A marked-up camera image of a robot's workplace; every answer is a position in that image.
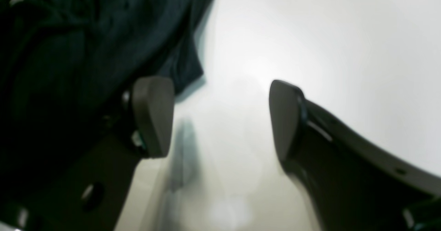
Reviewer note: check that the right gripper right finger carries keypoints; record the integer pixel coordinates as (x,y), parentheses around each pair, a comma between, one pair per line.
(353,184)

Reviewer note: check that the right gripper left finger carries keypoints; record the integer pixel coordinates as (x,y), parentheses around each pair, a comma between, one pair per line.
(82,185)

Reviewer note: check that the black t-shirt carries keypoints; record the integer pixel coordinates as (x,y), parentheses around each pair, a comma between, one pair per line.
(63,60)

